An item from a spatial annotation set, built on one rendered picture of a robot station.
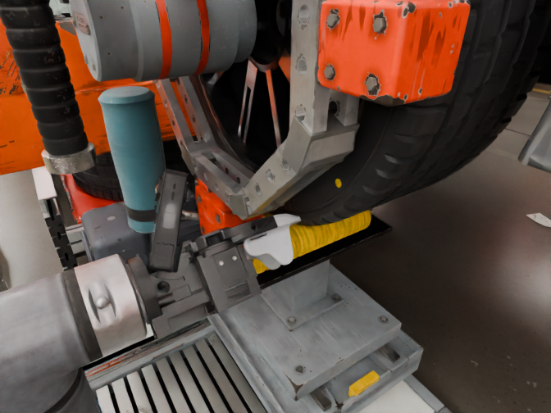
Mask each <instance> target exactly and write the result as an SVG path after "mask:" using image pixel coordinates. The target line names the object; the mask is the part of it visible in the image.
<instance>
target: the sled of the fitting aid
mask: <svg viewBox="0 0 551 413"><path fill-rule="evenodd" d="M207 318H208V320H209V321H210V323H211V324H212V326H213V328H214V329H215V331H216V332H217V334H218V335H219V337H220V338H221V341H222V342H223V343H224V344H225V346H226V348H227V349H228V351H229V353H230V354H231V355H232V357H233V358H234V360H235V362H236V364H237V365H238V367H239V368H240V369H241V371H242V372H243V374H244V376H245V378H246V379H247V381H248V382H249V384H250V385H251V387H252V388H253V390H254V392H255V393H256V394H257V396H258V398H259V399H260V401H261V402H262V404H263V405H264V407H265V408H266V410H267V412H268V413H358V412H359V411H361V410H362V409H364V408H365V407H366V406H368V405H369V404H371V403H372V402H374V401H375V400H376V399H377V398H378V397H380V396H381V395H383V394H384V393H386V392H387V391H389V390H390V389H391V388H392V387H394V386H395V385H396V384H398V383H399V382H401V381H402V380H403V379H405V378H407V377H408V376H409V375H410V374H411V373H413V372H414V371H416V370H417V368H418V366H419V363H420V360H421V355H422V353H423V350H424V348H423V347H421V346H420V345H419V344H418V343H416V342H415V341H414V340H413V339H412V338H410V337H409V336H408V335H407V334H406V333H404V332H403V331H402V330H401V329H400V331H399V335H398V337H396V338H394V339H392V340H391V341H389V342H388V343H386V344H385V345H383V346H382V347H380V348H378V349H377V350H375V351H374V352H372V353H371V354H369V355H368V356H366V357H364V358H363V359H361V360H360V361H358V362H357V363H355V364H354V365H352V366H350V367H349V368H347V369H346V370H344V371H343V372H341V373H340V374H338V375H336V376H335V377H334V378H332V379H330V380H329V381H327V382H326V383H324V384H322V385H321V386H320V387H318V388H316V389H315V390H313V391H312V392H310V393H309V394H307V395H306V396H304V397H302V398H301V399H299V400H297V401H295V400H294V399H293V398H292V396H291V395H290V394H289V392H288V390H287V389H286V388H285V386H284V385H283V384H282V383H281V381H280V380H279V378H278V377H277V375H276V374H275V372H274V371H273V370H272V368H271V367H270V366H269V365H268V363H267V362H266V360H265V359H264V357H263V356H262V354H261V353H260V352H259V351H258V349H257V348H256V347H255V345H254V344H253V342H252V341H251V339H250V338H249V336H248V335H247V334H246V333H245V332H244V330H243V328H242V327H241V326H240V324H239V322H238V321H237V320H236V319H235V318H234V316H233V315H232V313H231V312H230V310H229V309H226V310H224V311H222V312H220V313H216V314H214V315H210V316H207Z"/></svg>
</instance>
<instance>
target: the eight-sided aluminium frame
mask: <svg viewBox="0 0 551 413"><path fill-rule="evenodd" d="M322 1H323V0H292V20H291V62H290V104H289V133H288V137H287V139H286V140H285V141H284V142H283V143H282V144H281V145H280V146H279V147H278V148H277V150H276V151H275V152H274V153H273V154H272V155H271V156H270V158H269V159H268V160H267V161H266V162H265V163H264V164H263V166H262V167H261V168H260V169H259V170H258V171H257V172H256V174H254V173H253V172H252V171H251V170H249V169H248V168H247V167H245V166H244V165H242V164H241V163H240V162H238V161H236V160H235V159H234V158H233V157H232V156H230V155H229V154H227V153H226V152H224V151H223V150H222V149H220V147H219V146H218V144H217V143H216V141H215V139H214V137H213V134H212V131H211V129H210V127H209V124H208V123H207V119H206V116H205V115H204V112H203V109H202V107H201V105H200V102H199V100H198V97H197V94H196V93H195V90H194V87H193V85H192V83H191V80H190V78H189V76H182V77H175V78H169V79H159V80H153V84H155V85H156V87H157V91H158V93H159V96H160V98H161V100H162V104H163V106H164V108H165V110H166V113H167V116H168V119H169V121H170V123H171V127H172V129H173V131H174V133H175V137H176V139H177V142H178V144H179V146H180V150H181V151H182V158H183V160H184V162H185V164H186V165H187V166H188V168H189V170H190V172H191V174H192V175H194V173H195V174H196V175H197V177H199V179H200V180H201V181H202V182H203V183H204V184H205V185H206V186H207V187H208V188H209V189H211V190H212V191H213V192H214V193H215V194H216V195H217V196H218V197H219V198H220V199H221V200H222V201H223V202H224V203H225V204H226V205H227V206H228V207H229V208H230V209H231V210H232V213H233V215H237V216H238V217H239V218H240V219H241V220H248V219H250V218H253V217H255V216H259V215H262V214H265V213H267V212H270V211H274V210H276V209H277V208H278V207H282V206H283V205H284V204H285V202H287V201H288V200H289V199H290V198H291V197H293V196H294V195H295V194H296V193H298V192H299V191H301V190H302V189H303V188H305V187H306V186H308V185H309V184H310V183H311V182H312V181H313V180H315V179H316V178H318V177H319V176H320V175H322V174H323V173H325V172H326V171H327V170H328V169H329V168H331V167H332V166H333V165H335V164H337V163H340V162H342V161H343V160H344V158H345V157H346V156H347V155H348V154H349V153H350V152H352V151H353V149H354V143H355V135H356V133H357V130H358V128H359V126H360V124H359V123H358V122H357V114H358V107H359V100H360V98H358V97H354V96H352V95H349V94H346V93H342V92H339V91H336V90H333V89H331V88H327V87H323V86H320V85H319V84H318V83H317V67H318V52H319V37H320V22H321V3H322ZM171 82H175V84H176V87H177V88H178V91H179V93H180V96H181V99H182V101H183V104H184V107H185V109H186V111H187V113H188V116H189V119H190V121H191V124H192V126H193V128H194V132H195V134H196V136H197V138H198V141H194V140H193V137H192V135H191V133H190V131H189V127H188V125H187V123H186V120H185V118H184V115H183V112H182V110H181V108H180V104H179V103H178V100H177V98H176V95H175V92H174V90H173V88H172V86H171Z"/></svg>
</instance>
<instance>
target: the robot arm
mask: <svg viewBox="0 0 551 413"><path fill-rule="evenodd" d="M187 176H188V174H187V173H185V172H181V171H177V170H170V169H166V170H165V172H164V174H163V176H162V177H159V180H158V183H157V185H156V187H155V193H156V196H155V201H157V209H156V215H155V220H154V225H153V233H152V238H151V243H150V248H149V254H148V263H147V268H146V266H145V264H144V263H143V261H142V259H141V258H140V256H137V257H134V258H131V259H129V260H126V261H125V262H124V261H123V259H122V257H121V255H118V254H115V255H112V256H108V257H105V258H103V259H100V260H97V261H93V262H90V263H87V264H84V265H80V266H77V267H75V268H74V269H71V270H67V271H63V272H61V273H58V274H55V275H51V276H48V277H46V278H43V279H39V280H36V281H34V282H31V283H28V284H24V285H21V286H18V287H15V288H11V289H8V290H6V291H3V292H0V413H102V408H101V407H100V404H99V403H98V400H97V399H96V398H95V396H94V395H93V392H92V390H91V387H90V386H89V382H88V380H87V378H86V375H85V373H84V370H83V368H82V366H84V365H87V364H89V363H91V361H92V362H93V361H96V360H98V359H100V358H102V357H104V356H106V355H108V354H110V353H112V352H115V351H117V350H119V349H122V348H123V347H127V346H129V345H130V344H132V343H136V342H138V341H139V340H142V339H144V338H146V336H147V334H148V331H147V326H146V324H147V325H150V326H151V329H152V332H153V336H154V338H155V339H156V338H157V339H159V338H163V337H165V336H167V335H168V334H172V332H174V331H176V330H177V329H180V328H183V327H185V326H186V325H189V324H192V323H193V322H195V321H197V320H201V319H202V318H204V317H206V316H210V315H214V314H216V313H220V312H222V311H224V310H226V309H229V308H231V307H232V306H235V305H238V304H240V303H241V302H244V301H247V300H248V299H250V298H252V297H256V296H257V295H259V294H261V293H262V290H261V289H260V286H259V284H258V281H257V278H256V277H257V276H258V275H257V272H256V270H255V267H254V265H253V262H252V260H253V259H258V260H259V261H261V262H262V263H263V264H264V265H265V266H266V267H267V268H268V269H270V270H275V269H277V268H279V267H280V265H288V264H289V263H290V262H291V261H292V260H293V259H294V252H293V247H292V242H291V237H290V232H289V227H290V226H291V225H295V224H297V223H298V222H300V221H301V219H300V217H299V216H294V215H290V214H279V215H274V216H267V217H263V218H261V219H257V220H251V221H249V222H246V223H243V224H241V225H237V226H235V227H232V228H231V227H225V228H222V229H218V230H215V231H212V232H211V233H208V234H204V235H202V236H200V237H197V238H195V239H194V240H193V241H192V242H191V241H189V240H185V241H183V243H182V244H181V245H180V247H179V248H178V250H177V253H176V248H177V243H178V237H179V232H180V222H181V216H182V210H183V205H184V204H185V202H186V199H187V197H188V194H189V192H188V189H189V182H187ZM243 245H244V247H242V246H243ZM175 254H176V258H175ZM174 265H175V267H174ZM173 270H174V271H173ZM172 271H173V272H172ZM149 274H150V275H149ZM245 280H246V281H245ZM164 286H165V287H166V293H164V294H162V293H159V292H158V291H157V288H159V289H160V290H162V289H163V288H164ZM214 306H215V308H214Z"/></svg>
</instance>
